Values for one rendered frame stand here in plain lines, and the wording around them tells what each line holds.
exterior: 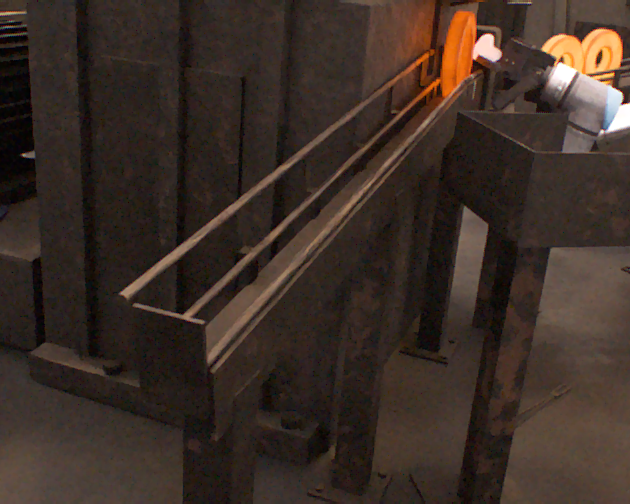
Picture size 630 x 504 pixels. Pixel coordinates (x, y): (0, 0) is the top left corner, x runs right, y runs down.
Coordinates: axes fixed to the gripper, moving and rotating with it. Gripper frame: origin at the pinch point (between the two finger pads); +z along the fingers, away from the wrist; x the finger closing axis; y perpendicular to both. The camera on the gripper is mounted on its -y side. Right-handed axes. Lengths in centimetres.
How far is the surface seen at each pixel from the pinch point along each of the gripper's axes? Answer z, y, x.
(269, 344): -11, -18, 117
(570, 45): -19.8, 7.5, -31.9
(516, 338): -38, -28, 64
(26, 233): 71, -76, 45
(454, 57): -1.8, 1.3, 21.7
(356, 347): -15, -41, 70
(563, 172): -31, 4, 78
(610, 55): -30, 8, -47
